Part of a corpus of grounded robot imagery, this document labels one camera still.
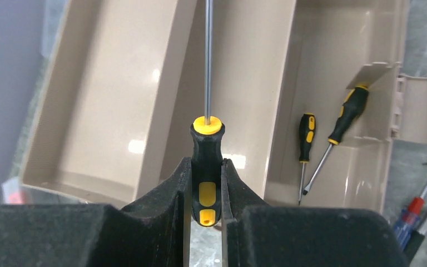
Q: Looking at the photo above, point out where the blue handled screwdriver red collar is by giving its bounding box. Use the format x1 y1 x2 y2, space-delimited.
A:
393 156 427 251

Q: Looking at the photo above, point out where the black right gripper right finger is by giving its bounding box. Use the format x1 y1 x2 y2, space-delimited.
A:
221 159 408 266

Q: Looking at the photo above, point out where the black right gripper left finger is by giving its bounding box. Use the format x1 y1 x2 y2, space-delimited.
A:
0 157 191 266

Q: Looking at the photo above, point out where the beige plastic toolbox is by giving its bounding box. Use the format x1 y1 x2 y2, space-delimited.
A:
19 1 427 212

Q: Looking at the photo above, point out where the large black yellow screwdriver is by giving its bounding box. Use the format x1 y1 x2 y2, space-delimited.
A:
190 1 225 227
302 84 369 195

